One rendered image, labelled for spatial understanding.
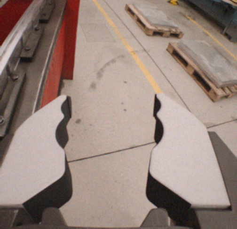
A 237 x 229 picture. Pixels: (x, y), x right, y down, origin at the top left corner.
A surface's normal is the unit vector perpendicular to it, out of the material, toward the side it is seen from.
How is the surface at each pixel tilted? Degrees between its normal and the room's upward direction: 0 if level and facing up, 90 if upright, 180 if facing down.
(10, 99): 0
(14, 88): 0
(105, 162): 0
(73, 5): 90
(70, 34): 90
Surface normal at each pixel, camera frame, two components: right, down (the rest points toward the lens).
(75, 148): 0.21, -0.63
